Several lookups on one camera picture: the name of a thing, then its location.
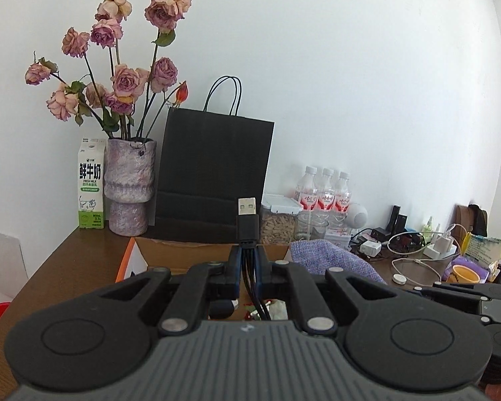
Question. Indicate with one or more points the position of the white green milk carton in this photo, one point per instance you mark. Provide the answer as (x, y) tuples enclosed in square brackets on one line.
[(90, 185)]

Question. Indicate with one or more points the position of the navy blue zip pouch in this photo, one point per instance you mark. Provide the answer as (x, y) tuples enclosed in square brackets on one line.
[(222, 309)]

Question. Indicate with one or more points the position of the red cardboard pumpkin box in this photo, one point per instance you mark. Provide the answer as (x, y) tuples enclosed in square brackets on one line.
[(143, 253)]

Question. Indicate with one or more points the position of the black paper shopping bag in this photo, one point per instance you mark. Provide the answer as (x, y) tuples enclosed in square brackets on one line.
[(208, 162)]

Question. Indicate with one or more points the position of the white power adapter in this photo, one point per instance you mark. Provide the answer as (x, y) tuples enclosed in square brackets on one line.
[(370, 249)]

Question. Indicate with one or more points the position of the purple knitted cloth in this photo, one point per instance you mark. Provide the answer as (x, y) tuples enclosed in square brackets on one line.
[(319, 255)]

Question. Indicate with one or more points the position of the water bottle left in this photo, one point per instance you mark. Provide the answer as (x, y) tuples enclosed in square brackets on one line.
[(306, 192)]

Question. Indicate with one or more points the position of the white round charger puck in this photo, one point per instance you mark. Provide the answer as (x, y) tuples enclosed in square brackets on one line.
[(399, 279)]

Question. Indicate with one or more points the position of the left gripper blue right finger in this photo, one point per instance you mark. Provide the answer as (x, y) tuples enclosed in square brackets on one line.
[(262, 269)]

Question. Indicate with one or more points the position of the purple textured vase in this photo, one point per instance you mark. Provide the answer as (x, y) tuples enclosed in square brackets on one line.
[(129, 184)]

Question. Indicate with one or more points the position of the water bottle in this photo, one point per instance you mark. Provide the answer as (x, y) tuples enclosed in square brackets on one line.
[(342, 194), (326, 192), (306, 192)]

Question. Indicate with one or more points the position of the clear seed storage container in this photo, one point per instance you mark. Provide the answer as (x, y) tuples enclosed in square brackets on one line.
[(278, 218)]

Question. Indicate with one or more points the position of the empty glass cup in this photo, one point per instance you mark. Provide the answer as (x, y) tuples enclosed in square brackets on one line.
[(310, 226)]

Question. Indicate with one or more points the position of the yellow cartoon mug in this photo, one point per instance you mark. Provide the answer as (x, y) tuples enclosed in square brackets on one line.
[(463, 275)]

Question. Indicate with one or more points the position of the white round robot speaker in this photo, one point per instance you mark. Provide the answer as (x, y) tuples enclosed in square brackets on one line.
[(356, 216)]

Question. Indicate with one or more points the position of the water bottle right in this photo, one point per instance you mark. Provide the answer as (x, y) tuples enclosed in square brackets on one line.
[(342, 194)]

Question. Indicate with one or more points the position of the dried pink rose bouquet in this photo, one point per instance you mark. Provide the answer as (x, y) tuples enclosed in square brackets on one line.
[(126, 101)]

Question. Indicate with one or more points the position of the water bottle middle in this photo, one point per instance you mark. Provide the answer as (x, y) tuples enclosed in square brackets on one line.
[(326, 192)]

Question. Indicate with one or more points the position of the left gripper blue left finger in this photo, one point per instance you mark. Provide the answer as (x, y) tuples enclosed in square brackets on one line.
[(233, 272)]

